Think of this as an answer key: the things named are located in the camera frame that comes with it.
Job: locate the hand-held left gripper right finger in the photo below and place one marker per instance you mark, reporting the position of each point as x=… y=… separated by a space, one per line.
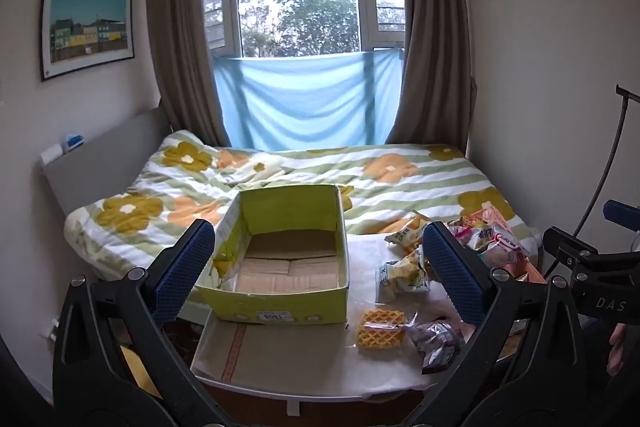
x=455 y=277

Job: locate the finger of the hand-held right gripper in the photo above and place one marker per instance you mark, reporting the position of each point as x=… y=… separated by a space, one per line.
x=620 y=210
x=567 y=247

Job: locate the blue cloth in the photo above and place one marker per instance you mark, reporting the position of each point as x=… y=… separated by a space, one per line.
x=305 y=97

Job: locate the black curved stand pole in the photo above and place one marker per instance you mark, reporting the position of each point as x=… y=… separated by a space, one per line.
x=618 y=127

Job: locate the person's right hand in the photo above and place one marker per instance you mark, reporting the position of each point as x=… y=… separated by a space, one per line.
x=619 y=349

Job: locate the yellow white snack packet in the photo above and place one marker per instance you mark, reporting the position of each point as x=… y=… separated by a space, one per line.
x=405 y=234

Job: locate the yellow-green cardboard box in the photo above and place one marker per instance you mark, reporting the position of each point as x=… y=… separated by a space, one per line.
x=280 y=257

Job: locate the yellow chips packet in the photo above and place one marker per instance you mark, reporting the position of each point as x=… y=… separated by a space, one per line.
x=402 y=279

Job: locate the white wall socket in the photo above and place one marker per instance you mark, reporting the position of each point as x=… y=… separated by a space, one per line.
x=50 y=332

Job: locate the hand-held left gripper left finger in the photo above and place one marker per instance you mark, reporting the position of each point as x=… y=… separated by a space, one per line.
x=182 y=272

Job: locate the floral striped blanket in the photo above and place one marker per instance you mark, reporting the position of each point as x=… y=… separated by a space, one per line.
x=320 y=172

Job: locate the pink white snack packet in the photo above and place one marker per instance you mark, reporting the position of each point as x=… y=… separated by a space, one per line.
x=467 y=234

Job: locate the red white snack packet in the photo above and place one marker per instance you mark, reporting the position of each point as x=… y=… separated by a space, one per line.
x=506 y=249

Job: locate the framed picture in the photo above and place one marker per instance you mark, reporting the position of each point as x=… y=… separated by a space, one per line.
x=87 y=32

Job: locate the white floral table cover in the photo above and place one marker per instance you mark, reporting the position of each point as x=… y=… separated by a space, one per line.
x=320 y=357

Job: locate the grey bed headboard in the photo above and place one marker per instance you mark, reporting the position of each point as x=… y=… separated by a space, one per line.
x=100 y=167

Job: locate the frosted packet of purple bread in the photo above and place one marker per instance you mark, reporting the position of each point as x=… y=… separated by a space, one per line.
x=435 y=342

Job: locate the waffle packet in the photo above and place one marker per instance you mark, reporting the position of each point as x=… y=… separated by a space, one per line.
x=381 y=329

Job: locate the small blue white object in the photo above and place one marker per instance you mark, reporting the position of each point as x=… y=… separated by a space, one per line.
x=75 y=141

